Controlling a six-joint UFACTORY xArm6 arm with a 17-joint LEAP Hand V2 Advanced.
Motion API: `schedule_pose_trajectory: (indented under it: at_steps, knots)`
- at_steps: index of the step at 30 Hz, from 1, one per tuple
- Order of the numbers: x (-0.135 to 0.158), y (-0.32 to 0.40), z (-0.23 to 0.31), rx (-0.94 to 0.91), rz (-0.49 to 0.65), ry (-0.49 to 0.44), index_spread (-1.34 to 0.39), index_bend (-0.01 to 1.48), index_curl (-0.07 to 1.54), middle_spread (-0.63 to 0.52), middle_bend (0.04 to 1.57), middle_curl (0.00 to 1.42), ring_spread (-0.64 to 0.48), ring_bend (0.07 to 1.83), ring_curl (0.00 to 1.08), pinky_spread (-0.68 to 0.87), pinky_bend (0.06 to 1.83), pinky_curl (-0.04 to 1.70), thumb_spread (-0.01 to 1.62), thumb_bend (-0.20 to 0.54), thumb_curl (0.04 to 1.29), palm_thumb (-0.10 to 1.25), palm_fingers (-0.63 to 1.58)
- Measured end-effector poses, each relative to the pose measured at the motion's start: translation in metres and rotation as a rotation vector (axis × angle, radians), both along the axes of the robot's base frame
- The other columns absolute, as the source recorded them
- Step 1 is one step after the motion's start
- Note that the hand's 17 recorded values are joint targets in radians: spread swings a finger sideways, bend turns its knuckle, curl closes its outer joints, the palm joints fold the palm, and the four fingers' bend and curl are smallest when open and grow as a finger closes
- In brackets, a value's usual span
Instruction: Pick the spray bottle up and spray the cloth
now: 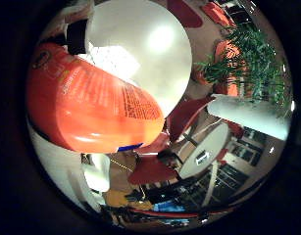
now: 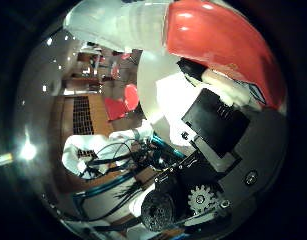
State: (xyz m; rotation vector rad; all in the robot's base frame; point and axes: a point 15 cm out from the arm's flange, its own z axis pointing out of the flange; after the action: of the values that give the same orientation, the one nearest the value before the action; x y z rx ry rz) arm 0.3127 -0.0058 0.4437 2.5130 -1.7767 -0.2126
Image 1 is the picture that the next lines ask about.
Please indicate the black and white shelf unit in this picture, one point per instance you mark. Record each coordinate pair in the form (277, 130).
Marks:
(241, 163)

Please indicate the black bag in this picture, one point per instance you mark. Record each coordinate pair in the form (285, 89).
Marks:
(168, 155)

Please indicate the round white table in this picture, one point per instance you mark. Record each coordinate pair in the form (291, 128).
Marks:
(205, 143)

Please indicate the small device on white table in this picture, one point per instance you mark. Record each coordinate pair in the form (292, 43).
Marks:
(202, 157)

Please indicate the orange spray bottle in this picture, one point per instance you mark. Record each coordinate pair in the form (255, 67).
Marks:
(88, 107)

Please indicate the blue bin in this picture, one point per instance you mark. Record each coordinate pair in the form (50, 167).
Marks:
(169, 206)

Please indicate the dark red plant pot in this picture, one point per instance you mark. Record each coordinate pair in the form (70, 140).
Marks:
(199, 76)

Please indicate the green leafy plant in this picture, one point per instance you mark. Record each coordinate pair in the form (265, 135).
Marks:
(258, 62)

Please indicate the orange planter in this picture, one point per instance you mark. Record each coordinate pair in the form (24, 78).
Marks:
(226, 52)
(230, 88)

